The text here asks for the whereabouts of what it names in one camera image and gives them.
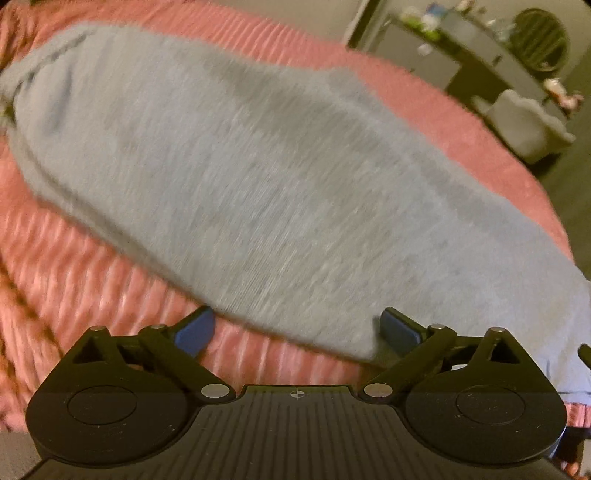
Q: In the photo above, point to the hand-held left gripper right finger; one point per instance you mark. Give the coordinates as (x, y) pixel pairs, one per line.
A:
(398, 328)

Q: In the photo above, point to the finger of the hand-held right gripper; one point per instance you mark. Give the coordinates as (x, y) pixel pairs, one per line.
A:
(585, 354)

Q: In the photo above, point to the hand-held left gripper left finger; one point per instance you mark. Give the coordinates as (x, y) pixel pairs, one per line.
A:
(196, 330)

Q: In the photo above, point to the grey pants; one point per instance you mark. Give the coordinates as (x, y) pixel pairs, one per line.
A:
(277, 184)

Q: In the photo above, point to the pink ribbed blanket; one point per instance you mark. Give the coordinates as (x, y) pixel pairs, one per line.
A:
(92, 286)

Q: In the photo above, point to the white upholstered chair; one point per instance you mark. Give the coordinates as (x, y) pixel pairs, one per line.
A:
(521, 122)

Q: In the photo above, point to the small pink figurine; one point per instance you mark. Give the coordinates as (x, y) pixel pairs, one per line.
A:
(561, 92)

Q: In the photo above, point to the dark desk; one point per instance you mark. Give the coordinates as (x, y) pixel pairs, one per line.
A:
(480, 50)

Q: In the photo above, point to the round dark woven object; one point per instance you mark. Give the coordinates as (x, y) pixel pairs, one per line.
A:
(540, 39)

